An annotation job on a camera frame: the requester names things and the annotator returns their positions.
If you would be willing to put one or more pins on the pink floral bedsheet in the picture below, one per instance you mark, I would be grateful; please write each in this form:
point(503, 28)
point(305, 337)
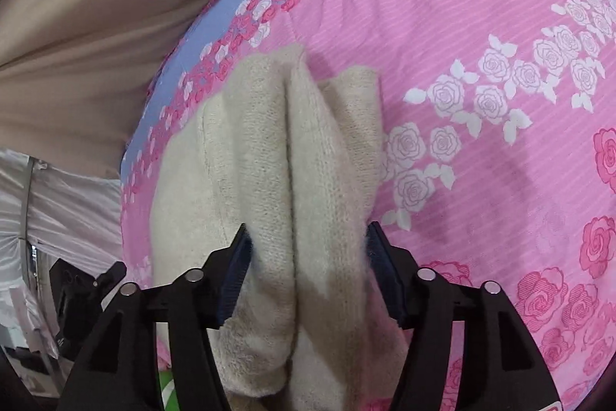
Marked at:
point(457, 30)

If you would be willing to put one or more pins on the beige sweater with black hearts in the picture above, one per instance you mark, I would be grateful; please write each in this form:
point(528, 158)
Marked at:
point(313, 180)

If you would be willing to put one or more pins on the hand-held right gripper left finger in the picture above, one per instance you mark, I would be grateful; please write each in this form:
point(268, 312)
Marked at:
point(233, 276)

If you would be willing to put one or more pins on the grey metal rod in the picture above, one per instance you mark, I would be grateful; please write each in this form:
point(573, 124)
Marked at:
point(30, 194)

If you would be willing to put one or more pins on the green mat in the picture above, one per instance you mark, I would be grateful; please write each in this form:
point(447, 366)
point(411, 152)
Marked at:
point(168, 391)

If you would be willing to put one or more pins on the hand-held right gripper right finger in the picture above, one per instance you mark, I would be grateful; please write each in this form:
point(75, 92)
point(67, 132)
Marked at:
point(385, 276)

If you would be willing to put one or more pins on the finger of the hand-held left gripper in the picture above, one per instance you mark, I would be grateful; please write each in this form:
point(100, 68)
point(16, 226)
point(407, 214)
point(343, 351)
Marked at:
point(113, 276)

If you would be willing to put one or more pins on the white satin curtain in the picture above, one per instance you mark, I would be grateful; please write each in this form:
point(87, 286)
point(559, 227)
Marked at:
point(72, 209)

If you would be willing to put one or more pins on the beige curtain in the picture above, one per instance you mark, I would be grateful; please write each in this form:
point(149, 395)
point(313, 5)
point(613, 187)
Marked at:
point(96, 30)

